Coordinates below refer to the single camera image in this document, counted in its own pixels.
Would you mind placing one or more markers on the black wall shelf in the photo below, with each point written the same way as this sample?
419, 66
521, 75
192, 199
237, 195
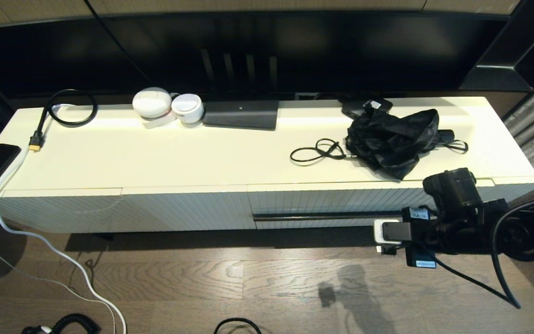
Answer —
526, 28

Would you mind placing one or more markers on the small white round device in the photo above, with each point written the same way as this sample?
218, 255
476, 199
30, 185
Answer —
187, 107

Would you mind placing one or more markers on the black umbrella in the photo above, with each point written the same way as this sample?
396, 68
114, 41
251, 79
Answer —
387, 144

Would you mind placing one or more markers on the cream TV cabinet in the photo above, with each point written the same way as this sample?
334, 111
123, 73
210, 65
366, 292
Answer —
179, 157

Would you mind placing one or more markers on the large white round device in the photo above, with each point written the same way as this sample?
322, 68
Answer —
152, 102

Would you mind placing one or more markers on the dark grey flat box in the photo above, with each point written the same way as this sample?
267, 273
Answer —
240, 115

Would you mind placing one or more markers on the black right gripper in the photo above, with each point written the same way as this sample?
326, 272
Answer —
420, 255

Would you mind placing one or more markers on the black television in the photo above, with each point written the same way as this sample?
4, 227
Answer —
295, 46

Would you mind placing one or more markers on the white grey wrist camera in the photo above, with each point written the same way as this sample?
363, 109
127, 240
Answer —
394, 232

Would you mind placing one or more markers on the small black set-top box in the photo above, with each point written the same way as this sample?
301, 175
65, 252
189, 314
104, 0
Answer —
357, 107

